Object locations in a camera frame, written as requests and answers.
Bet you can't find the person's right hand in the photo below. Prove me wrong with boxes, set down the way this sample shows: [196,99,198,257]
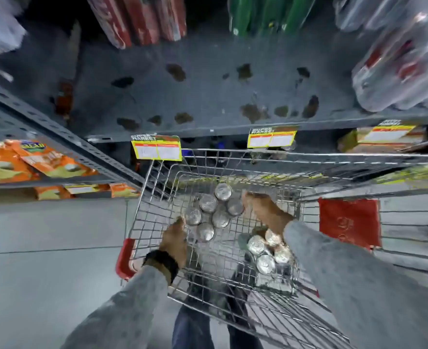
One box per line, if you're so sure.
[241,190,294,235]

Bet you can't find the person's left hand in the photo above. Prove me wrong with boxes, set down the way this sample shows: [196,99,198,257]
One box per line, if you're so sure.
[158,216,189,268]

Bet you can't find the pack of silver drink cans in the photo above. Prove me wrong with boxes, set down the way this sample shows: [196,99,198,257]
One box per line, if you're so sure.
[239,228,295,287]
[184,182,245,242]

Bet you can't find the person's left forearm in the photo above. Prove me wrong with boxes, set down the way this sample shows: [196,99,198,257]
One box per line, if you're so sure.
[60,259,173,349]

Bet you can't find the person's right forearm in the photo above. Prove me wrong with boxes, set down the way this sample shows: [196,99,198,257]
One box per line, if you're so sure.
[272,214,428,349]

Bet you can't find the black wristband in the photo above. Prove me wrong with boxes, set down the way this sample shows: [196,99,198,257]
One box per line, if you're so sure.
[142,249,180,285]

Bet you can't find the yellow shelf price tag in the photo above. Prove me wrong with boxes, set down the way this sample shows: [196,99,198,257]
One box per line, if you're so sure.
[357,120,418,144]
[131,134,183,162]
[247,126,298,149]

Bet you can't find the person's black left shoe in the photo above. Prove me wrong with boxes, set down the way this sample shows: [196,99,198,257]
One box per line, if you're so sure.
[186,263,212,307]

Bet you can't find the person's black shoe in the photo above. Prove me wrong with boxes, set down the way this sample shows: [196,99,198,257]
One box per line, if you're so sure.
[186,263,212,307]
[226,263,252,325]

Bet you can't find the person's black right shoe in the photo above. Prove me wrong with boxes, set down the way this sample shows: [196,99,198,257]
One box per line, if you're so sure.
[226,263,252,325]

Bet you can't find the red cart seat flap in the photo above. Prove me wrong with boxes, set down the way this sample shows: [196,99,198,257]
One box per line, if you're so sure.
[318,198,382,250]

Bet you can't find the small yellow shelf label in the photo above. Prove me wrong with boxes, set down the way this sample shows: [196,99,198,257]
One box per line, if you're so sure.
[64,183,100,195]

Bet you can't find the person's left leg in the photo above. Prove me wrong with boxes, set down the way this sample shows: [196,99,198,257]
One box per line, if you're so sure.
[171,304,215,349]

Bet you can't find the person's leg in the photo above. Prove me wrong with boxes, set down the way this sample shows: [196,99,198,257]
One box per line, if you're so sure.
[171,304,215,349]
[228,321,265,349]

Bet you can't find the grey metal store shelf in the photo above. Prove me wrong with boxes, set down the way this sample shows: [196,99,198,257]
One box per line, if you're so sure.
[69,18,428,144]

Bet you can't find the person's right leg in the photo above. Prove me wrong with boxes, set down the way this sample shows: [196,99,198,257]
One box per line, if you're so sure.
[228,321,265,349]

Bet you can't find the green bottle pack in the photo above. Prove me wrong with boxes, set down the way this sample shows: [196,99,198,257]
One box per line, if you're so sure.
[228,0,317,37]

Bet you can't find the clear red-label bottle pack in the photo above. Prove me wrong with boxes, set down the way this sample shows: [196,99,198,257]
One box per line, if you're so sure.
[351,3,428,113]

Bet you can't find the red bottle pack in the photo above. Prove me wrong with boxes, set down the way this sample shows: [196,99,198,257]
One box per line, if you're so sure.
[154,0,188,42]
[121,0,161,46]
[85,0,133,50]

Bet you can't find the metal wire shopping cart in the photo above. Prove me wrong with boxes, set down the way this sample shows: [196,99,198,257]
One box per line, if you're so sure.
[115,147,428,349]

